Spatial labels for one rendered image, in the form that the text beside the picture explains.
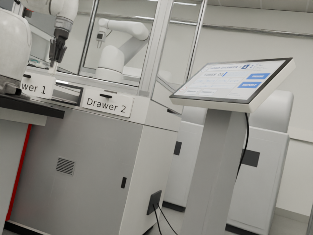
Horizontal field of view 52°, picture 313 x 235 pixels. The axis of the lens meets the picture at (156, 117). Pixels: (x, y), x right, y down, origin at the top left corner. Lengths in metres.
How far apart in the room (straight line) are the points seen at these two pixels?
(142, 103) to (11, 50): 0.81
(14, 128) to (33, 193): 0.92
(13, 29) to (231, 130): 0.94
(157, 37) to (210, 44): 3.30
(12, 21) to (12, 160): 0.46
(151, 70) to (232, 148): 0.63
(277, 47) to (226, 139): 3.62
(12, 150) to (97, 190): 0.76
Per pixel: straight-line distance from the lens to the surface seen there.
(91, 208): 1.88
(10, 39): 1.18
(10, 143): 1.19
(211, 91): 1.45
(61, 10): 1.81
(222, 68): 1.62
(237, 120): 1.47
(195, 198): 1.53
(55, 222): 2.00
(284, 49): 4.96
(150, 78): 1.76
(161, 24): 1.83
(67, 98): 1.81
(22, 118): 1.15
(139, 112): 1.75
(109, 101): 1.80
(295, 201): 4.79
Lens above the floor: 0.81
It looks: 2 degrees up
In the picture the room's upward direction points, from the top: 13 degrees clockwise
